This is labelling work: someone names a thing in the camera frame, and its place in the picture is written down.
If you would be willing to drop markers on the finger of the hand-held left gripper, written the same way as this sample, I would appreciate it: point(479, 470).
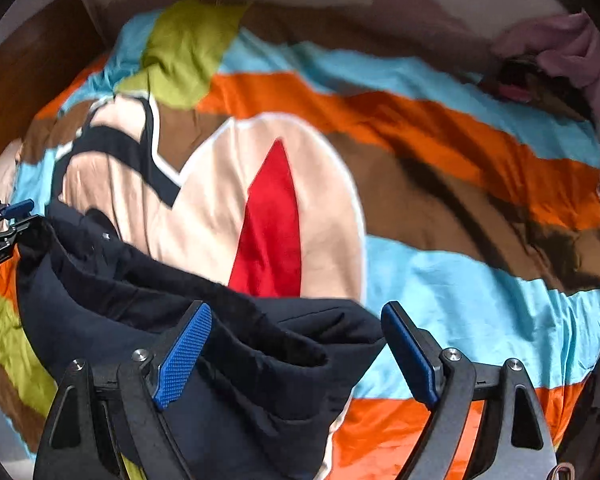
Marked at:
point(2, 242)
point(19, 207)

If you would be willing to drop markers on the dark navy puffer jacket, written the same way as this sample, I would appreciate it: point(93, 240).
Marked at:
point(105, 300)

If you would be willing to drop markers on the brown wooden headboard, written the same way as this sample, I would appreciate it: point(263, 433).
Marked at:
point(30, 70)

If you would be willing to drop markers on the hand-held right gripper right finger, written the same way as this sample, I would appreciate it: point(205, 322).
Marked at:
point(411, 355)

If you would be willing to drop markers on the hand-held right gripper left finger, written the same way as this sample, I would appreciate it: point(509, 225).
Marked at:
point(182, 355)

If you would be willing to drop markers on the pink cloth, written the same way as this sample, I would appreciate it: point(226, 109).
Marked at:
point(565, 55)

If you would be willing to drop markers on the colourful patchwork blanket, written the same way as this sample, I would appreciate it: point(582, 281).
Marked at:
point(430, 160)

